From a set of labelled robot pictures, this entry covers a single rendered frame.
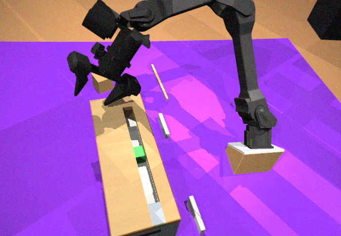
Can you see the green block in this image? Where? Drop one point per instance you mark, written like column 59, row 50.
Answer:
column 139, row 154

